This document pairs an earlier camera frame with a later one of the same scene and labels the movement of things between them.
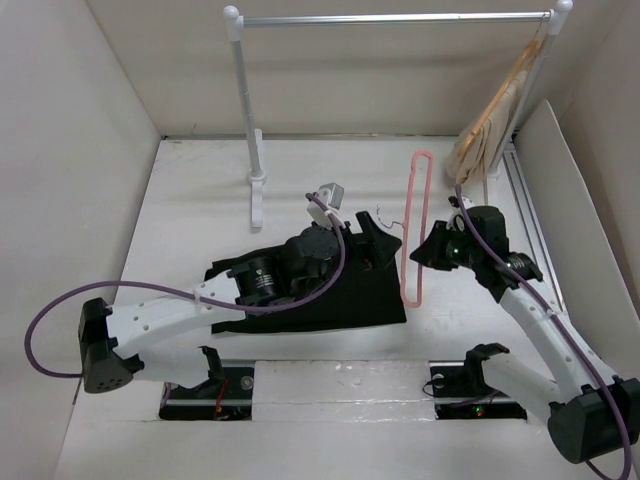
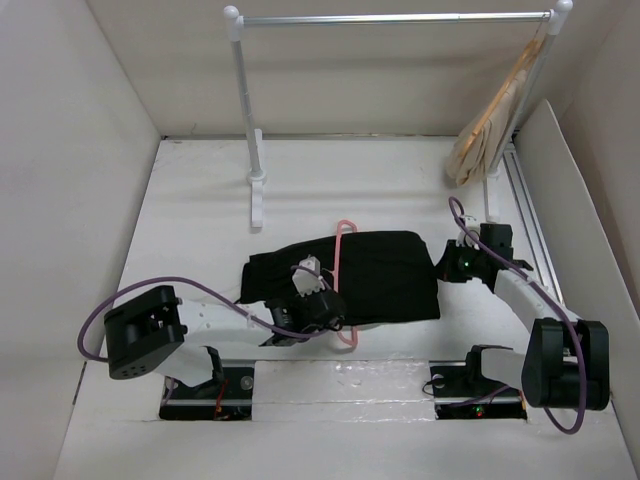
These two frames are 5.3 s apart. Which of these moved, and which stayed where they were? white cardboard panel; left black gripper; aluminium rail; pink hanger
Moved: left black gripper; pink hanger
Stayed: white cardboard panel; aluminium rail
